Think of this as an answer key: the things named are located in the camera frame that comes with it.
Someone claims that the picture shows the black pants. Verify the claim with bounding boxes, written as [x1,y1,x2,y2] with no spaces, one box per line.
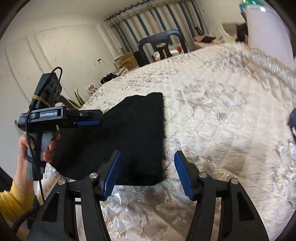
[51,92,165,186]

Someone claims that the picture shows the yellow sleeve left forearm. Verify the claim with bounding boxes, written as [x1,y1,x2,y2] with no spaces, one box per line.
[0,181,35,222]

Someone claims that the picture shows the person left hand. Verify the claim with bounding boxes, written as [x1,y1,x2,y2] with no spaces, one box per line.
[13,133,61,195]

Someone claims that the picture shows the green potted plant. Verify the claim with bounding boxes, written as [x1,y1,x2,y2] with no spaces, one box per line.
[67,89,86,110]

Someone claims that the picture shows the red white carton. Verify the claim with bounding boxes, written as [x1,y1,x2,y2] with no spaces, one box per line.
[86,84,98,96]

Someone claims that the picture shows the white low tv cabinet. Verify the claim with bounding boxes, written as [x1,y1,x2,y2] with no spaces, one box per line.
[115,66,128,77]

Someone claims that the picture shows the cardboard boxes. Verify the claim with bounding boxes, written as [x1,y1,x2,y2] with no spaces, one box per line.
[113,52,138,70]

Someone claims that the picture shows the striped window curtain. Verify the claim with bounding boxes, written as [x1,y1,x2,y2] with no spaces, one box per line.
[105,1,206,53]

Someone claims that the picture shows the dark chair at far side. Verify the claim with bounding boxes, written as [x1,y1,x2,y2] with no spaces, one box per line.
[138,30,188,65]

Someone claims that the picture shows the white quilted floral bedspread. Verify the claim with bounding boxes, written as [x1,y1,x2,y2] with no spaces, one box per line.
[84,44,295,240]

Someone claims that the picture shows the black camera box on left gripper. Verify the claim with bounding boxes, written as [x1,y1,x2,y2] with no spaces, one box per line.
[29,73,62,110]

